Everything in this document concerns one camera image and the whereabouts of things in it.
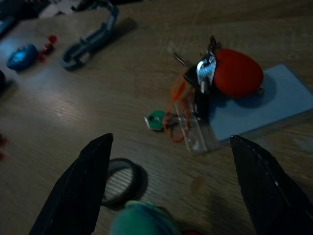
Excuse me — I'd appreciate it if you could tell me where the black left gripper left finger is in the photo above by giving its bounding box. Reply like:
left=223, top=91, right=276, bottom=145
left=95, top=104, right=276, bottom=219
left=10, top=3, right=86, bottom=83
left=28, top=133, right=114, bottom=235

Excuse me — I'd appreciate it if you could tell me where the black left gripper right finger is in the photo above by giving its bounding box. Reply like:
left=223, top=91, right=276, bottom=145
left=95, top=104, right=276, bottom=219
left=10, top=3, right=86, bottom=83
left=229, top=135, right=313, bottom=235

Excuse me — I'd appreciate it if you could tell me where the teal fluffy pompom keychain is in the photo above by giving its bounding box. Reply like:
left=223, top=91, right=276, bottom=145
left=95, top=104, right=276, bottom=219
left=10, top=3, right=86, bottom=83
left=109, top=200, right=183, bottom=235

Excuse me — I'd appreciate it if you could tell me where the silver keys bunch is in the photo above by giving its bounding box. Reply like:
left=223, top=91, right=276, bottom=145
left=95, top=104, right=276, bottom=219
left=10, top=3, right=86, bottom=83
left=172, top=35, right=223, bottom=94

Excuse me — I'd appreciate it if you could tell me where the black tape roll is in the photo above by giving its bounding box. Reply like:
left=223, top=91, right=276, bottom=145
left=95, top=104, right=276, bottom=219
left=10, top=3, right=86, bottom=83
left=101, top=158, right=149, bottom=209

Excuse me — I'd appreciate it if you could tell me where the light blue card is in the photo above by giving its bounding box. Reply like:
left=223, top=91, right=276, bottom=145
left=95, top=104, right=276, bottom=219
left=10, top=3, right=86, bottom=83
left=209, top=62, right=313, bottom=142

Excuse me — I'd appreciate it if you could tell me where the clear plastic badge holder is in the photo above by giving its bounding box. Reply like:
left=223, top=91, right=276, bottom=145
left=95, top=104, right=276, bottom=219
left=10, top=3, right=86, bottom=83
left=175, top=96, right=220, bottom=155

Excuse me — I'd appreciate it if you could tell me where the green key tag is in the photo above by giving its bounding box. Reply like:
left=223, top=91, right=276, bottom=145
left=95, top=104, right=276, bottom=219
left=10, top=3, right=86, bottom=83
left=144, top=110, right=166, bottom=132

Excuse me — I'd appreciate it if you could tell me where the black key fob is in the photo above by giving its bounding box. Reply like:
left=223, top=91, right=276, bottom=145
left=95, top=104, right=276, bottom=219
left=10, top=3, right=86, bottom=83
left=193, top=92, right=211, bottom=122

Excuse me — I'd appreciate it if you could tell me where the red oval pouch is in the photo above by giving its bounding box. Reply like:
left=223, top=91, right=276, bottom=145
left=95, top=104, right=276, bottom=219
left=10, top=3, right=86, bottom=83
left=212, top=48, right=265, bottom=98

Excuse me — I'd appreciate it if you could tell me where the blue oval gadget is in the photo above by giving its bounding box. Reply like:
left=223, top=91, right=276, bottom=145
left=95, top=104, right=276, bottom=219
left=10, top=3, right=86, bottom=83
left=6, top=43, right=39, bottom=71

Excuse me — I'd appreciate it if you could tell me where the blue-grey large carabiner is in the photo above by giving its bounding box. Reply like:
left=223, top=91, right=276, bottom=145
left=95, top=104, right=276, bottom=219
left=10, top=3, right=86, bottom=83
left=60, top=2, right=120, bottom=71

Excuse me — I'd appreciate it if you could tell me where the orange cord loop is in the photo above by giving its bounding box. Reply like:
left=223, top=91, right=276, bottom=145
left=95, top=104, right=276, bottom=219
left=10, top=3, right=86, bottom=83
left=163, top=70, right=195, bottom=142

